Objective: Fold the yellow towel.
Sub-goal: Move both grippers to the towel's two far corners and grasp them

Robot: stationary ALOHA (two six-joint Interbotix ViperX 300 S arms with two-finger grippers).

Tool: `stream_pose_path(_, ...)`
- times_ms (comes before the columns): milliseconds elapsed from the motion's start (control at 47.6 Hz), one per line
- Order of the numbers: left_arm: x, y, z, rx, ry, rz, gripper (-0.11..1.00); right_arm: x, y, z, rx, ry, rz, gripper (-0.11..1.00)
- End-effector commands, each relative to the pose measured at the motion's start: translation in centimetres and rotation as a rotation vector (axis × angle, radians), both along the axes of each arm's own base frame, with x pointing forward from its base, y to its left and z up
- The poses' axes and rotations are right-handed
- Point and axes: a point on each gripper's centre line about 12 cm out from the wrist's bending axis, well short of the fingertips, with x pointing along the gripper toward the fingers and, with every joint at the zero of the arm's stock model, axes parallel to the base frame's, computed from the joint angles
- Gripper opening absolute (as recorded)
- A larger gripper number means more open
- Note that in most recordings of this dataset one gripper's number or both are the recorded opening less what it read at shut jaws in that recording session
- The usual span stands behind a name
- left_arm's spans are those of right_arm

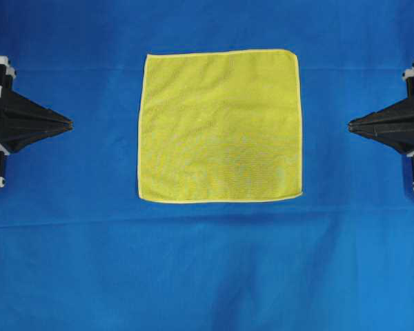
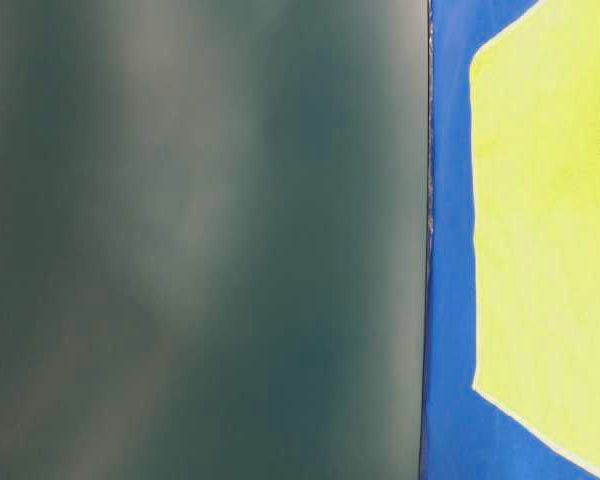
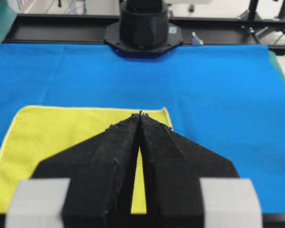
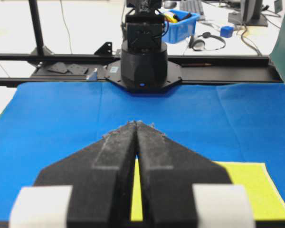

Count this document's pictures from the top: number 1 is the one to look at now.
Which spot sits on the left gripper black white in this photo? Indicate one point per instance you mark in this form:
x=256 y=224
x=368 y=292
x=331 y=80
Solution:
x=16 y=106

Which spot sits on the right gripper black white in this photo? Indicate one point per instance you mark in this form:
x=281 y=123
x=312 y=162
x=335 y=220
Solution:
x=400 y=139

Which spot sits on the yellow-green microfiber towel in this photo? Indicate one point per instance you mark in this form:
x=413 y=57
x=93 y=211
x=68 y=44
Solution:
x=220 y=127

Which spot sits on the blue table cloth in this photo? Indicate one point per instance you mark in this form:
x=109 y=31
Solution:
x=79 y=250

